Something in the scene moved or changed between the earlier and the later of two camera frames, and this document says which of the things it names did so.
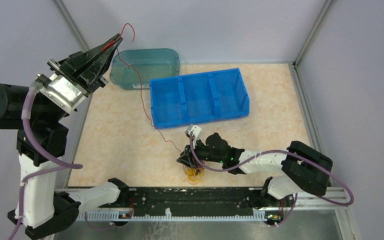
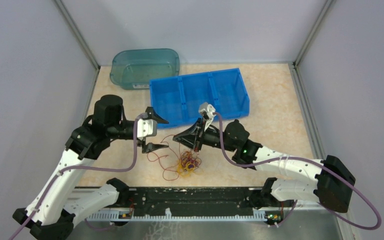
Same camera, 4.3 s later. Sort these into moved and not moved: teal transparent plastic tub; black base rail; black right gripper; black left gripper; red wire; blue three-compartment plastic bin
Moved: black left gripper; black right gripper; red wire
Not moved: black base rail; teal transparent plastic tub; blue three-compartment plastic bin
